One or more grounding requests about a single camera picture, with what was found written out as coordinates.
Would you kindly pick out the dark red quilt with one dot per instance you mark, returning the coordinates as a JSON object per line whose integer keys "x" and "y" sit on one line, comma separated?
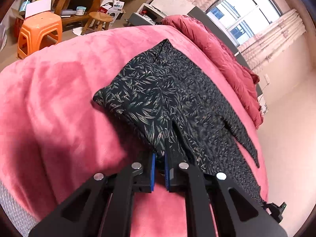
{"x": 241, "y": 79}

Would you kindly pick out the window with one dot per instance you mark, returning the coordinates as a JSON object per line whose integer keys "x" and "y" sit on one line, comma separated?
{"x": 242, "y": 19}

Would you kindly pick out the pink plush bed blanket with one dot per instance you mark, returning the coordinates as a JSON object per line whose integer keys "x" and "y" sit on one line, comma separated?
{"x": 54, "y": 137}

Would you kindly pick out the dark grey headboard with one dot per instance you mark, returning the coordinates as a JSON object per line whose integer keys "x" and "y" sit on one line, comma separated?
{"x": 213, "y": 27}

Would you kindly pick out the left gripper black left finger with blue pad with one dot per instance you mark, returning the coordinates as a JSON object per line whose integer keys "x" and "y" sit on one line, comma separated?
{"x": 102, "y": 206}

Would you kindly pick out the grey mattress edge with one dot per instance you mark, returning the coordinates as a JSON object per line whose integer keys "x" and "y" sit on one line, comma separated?
{"x": 20, "y": 218}

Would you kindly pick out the white product box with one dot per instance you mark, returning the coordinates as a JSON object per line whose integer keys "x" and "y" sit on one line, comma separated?
{"x": 114, "y": 9}

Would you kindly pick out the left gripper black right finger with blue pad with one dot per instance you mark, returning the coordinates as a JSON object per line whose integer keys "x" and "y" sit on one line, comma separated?
{"x": 215, "y": 205}

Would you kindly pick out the orange plastic stool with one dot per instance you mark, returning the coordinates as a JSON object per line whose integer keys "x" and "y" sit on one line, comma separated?
{"x": 34, "y": 29}

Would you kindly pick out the dark leaf-print pants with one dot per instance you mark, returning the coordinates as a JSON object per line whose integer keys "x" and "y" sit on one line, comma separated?
{"x": 180, "y": 112}

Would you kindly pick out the white floral nightstand box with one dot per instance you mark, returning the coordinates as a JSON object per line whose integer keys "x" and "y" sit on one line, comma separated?
{"x": 173, "y": 7}

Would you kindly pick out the small white teal jar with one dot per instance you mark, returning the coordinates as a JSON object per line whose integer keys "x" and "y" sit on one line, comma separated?
{"x": 80, "y": 11}

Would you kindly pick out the pink floral curtain right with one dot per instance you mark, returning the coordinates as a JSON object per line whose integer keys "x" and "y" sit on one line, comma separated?
{"x": 264, "y": 47}

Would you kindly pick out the grey bedside table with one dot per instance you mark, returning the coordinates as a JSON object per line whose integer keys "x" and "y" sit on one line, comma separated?
{"x": 146, "y": 15}

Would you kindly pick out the round wooden stool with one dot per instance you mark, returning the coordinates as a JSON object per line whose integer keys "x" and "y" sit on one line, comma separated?
{"x": 97, "y": 21}

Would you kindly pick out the white cardboard box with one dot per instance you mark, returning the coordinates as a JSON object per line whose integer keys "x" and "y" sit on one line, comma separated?
{"x": 30, "y": 8}

